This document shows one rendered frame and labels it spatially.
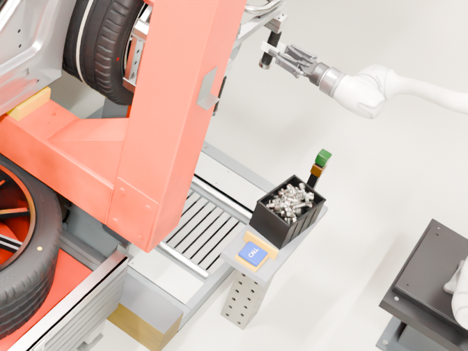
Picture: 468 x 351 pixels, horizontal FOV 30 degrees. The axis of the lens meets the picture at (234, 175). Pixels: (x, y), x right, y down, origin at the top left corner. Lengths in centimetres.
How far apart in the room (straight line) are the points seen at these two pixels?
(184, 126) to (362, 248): 152
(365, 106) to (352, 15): 207
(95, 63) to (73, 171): 35
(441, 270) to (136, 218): 119
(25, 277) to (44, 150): 38
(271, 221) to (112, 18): 79
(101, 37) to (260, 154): 133
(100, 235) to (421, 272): 112
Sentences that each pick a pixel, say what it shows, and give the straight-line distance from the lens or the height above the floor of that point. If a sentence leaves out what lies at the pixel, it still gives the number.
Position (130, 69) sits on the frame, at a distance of 266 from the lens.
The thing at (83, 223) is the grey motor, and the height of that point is 20.
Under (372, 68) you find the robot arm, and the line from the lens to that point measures 292.
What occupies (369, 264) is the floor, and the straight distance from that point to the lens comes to 349.
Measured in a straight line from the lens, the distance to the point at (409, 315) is 299.
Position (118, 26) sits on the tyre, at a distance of 256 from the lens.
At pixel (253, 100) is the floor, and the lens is 398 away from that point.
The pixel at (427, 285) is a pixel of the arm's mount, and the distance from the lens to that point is 307.
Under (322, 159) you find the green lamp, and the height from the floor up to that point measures 65.
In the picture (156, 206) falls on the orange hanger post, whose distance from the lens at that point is 238.
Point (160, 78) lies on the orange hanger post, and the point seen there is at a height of 113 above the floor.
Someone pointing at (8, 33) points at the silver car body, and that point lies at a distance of 239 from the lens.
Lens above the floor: 247
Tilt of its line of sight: 43 degrees down
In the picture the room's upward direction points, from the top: 19 degrees clockwise
